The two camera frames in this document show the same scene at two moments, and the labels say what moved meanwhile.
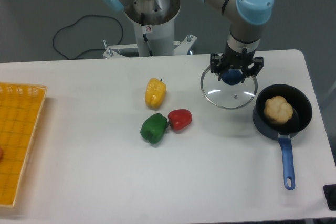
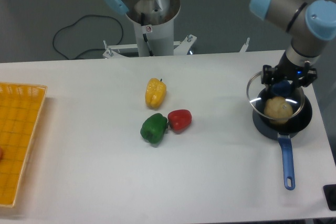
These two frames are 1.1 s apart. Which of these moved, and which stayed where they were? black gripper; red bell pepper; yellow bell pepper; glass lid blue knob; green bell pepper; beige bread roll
Moved: glass lid blue knob; black gripper
Stayed: yellow bell pepper; red bell pepper; beige bread roll; green bell pepper
